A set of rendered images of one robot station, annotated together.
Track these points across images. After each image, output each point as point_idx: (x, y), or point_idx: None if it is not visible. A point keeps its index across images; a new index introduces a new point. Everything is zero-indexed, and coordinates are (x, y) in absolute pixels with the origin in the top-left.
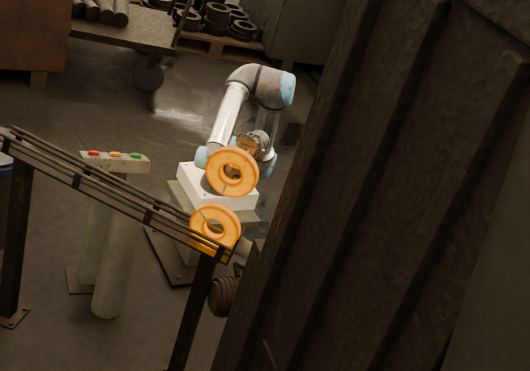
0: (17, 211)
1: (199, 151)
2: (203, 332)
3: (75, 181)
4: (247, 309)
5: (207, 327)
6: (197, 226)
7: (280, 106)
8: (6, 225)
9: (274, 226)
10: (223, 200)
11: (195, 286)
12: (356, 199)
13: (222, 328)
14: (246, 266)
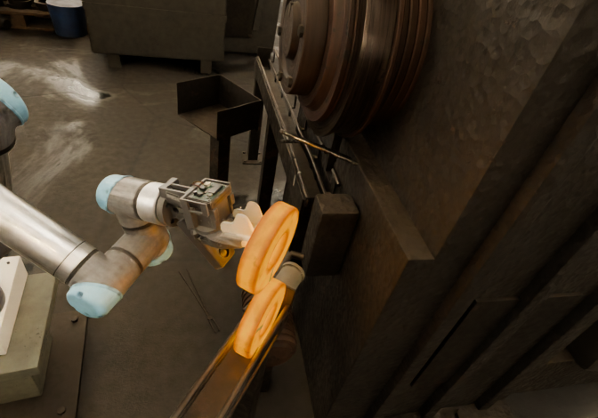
0: None
1: (95, 295)
2: (165, 389)
3: None
4: (419, 309)
5: (157, 382)
6: (255, 343)
7: (14, 132)
8: None
9: (470, 221)
10: (9, 308)
11: (259, 377)
12: None
13: (162, 365)
14: (400, 287)
